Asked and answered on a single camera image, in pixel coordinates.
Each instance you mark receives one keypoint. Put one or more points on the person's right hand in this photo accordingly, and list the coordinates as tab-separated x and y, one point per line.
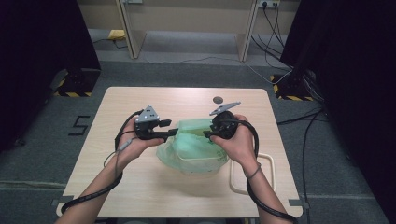
241	146

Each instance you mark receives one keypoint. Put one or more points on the cream plastic bin rim frame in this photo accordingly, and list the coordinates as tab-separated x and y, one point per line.
231	177

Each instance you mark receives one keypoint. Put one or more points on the cream plastic waste bin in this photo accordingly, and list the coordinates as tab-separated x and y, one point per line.
194	132

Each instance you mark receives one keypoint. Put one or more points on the green plastic trash bag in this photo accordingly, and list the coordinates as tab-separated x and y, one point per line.
190	149

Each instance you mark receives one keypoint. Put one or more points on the black curtain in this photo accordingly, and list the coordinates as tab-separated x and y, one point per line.
40	46
355	77

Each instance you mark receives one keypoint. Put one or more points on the grey round table grommet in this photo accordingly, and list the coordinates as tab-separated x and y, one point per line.
218	100

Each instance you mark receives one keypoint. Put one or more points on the yellow flat object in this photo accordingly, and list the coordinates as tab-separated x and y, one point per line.
116	34

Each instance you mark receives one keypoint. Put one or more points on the white wall power socket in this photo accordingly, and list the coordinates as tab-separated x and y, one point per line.
269	3

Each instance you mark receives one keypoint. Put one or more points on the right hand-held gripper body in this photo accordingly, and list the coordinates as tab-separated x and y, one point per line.
225	126

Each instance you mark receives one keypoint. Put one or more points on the beige background desk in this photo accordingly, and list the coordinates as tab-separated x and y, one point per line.
186	18

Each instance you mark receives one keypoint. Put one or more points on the black stand base hazard tape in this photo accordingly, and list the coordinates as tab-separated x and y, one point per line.
292	88
76	84

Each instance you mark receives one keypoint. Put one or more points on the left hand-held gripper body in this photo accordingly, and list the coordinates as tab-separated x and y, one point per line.
146	124

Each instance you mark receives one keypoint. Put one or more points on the person's left hand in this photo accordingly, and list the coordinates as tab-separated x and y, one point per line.
137	151

